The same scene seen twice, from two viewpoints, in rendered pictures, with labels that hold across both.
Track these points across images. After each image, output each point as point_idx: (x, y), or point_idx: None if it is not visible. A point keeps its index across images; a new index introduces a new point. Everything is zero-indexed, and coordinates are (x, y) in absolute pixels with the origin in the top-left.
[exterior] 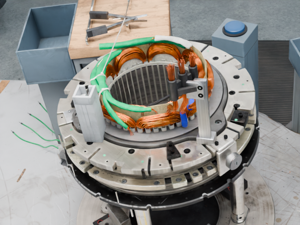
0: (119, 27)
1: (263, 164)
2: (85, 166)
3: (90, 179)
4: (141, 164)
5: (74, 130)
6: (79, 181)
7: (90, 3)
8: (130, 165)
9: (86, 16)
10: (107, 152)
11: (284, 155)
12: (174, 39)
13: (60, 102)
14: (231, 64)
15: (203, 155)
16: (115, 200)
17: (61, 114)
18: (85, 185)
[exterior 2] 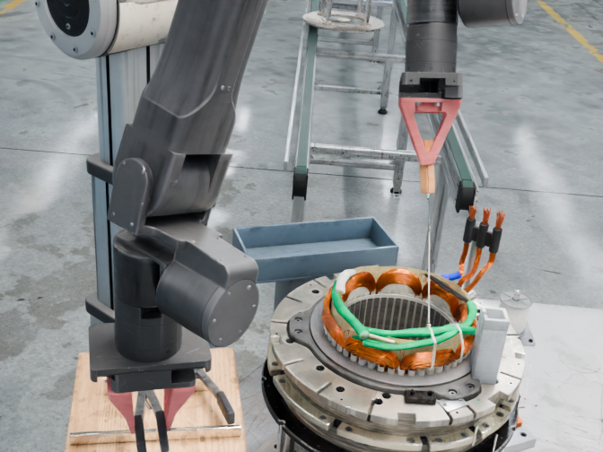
0: (189, 401)
1: (268, 428)
2: (505, 410)
3: (492, 437)
4: (511, 339)
5: (477, 396)
6: (499, 447)
7: (84, 449)
8: (517, 347)
9: (135, 448)
10: (505, 365)
11: (254, 409)
12: (346, 276)
13: (427, 418)
14: (327, 281)
15: (482, 301)
16: (514, 411)
17: (451, 412)
18: (503, 439)
